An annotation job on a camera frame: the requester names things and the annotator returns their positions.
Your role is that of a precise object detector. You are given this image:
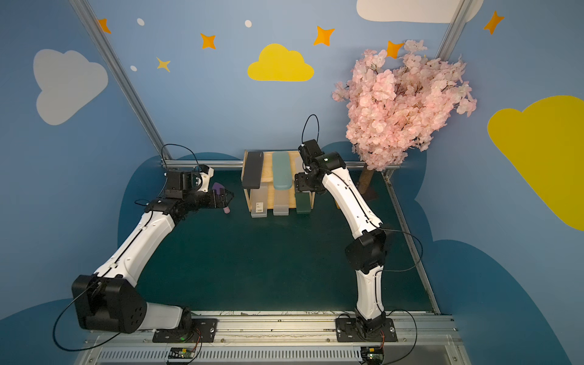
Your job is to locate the teal translucent pencil case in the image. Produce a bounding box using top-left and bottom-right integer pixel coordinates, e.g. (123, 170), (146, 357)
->
(272, 151), (293, 190)

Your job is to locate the black pencil case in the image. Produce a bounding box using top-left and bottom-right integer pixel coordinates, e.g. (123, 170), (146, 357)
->
(242, 151), (264, 189)

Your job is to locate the frosted case with barcode label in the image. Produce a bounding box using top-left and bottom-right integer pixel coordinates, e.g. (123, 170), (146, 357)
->
(250, 186), (269, 218)

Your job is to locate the clear rounded pencil case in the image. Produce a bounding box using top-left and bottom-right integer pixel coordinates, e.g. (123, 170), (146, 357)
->
(294, 156), (304, 173)

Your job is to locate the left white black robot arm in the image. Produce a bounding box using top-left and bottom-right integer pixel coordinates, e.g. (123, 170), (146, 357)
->
(71, 189), (234, 334)

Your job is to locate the dark green pencil case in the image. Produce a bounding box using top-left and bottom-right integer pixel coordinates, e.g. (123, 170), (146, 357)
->
(295, 192), (312, 214)

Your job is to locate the purple toy trowel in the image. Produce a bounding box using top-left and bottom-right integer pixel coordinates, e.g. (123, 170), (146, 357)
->
(212, 182), (231, 214)

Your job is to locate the frosted case with cap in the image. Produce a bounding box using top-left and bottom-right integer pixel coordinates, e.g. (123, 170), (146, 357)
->
(273, 190), (290, 216)

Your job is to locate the pink cherry blossom tree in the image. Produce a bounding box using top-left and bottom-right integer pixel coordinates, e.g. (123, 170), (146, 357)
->
(332, 40), (477, 171)

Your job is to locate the left green circuit board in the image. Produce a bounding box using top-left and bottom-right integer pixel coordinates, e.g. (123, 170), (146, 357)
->
(167, 347), (197, 363)

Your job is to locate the green circuit board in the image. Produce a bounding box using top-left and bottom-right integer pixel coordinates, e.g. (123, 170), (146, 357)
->
(360, 346), (384, 365)
(167, 347), (197, 363)

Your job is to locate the right green circuit board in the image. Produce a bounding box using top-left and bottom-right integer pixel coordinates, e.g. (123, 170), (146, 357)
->
(360, 346), (384, 365)

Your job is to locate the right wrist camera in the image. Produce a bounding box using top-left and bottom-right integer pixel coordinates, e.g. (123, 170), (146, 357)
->
(298, 139), (324, 167)

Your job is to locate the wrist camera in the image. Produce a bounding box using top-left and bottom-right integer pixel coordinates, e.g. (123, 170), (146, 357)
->
(298, 139), (324, 167)
(164, 165), (214, 199)

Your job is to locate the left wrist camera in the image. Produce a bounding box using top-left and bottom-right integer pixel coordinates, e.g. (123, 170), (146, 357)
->
(164, 165), (214, 199)

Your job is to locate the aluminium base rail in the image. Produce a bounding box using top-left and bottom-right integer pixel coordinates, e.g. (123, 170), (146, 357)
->
(75, 310), (471, 364)

